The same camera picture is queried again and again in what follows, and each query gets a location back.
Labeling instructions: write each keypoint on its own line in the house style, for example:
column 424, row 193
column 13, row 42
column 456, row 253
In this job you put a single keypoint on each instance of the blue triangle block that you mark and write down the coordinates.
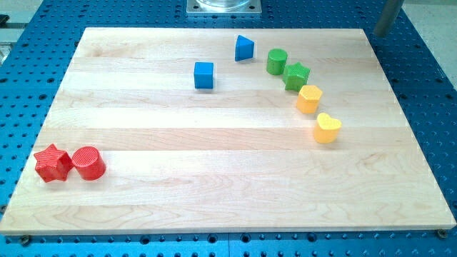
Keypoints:
column 244, row 48

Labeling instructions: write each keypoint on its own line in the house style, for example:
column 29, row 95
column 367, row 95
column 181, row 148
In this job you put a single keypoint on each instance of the blue cube block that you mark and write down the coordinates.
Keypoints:
column 204, row 75

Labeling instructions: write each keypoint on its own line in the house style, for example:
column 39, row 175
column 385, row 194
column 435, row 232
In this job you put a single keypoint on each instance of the wooden board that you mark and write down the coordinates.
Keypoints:
column 236, row 158

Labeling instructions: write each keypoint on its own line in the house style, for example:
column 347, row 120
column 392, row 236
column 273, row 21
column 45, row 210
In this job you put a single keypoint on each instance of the green star block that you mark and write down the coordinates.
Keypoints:
column 295, row 76

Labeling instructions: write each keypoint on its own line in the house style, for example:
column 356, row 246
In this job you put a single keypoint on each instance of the green cylinder block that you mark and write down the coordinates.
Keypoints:
column 276, row 61

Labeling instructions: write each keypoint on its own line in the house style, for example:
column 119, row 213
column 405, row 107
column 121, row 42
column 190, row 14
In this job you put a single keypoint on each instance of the yellow hexagon block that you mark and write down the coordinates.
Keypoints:
column 308, row 99

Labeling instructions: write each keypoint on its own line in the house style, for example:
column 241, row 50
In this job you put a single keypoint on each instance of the yellow heart block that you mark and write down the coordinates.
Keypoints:
column 326, row 129

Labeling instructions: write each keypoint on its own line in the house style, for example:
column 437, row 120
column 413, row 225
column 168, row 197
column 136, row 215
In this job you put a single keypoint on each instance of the red cylinder block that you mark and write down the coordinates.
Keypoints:
column 88, row 162

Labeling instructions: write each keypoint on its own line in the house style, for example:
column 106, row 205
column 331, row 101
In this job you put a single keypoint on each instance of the red star block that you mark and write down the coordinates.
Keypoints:
column 53, row 164

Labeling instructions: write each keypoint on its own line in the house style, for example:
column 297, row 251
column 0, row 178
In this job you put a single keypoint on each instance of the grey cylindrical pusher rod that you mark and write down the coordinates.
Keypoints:
column 388, row 17

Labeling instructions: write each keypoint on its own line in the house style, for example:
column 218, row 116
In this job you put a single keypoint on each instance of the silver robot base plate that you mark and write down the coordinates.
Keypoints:
column 197, row 7

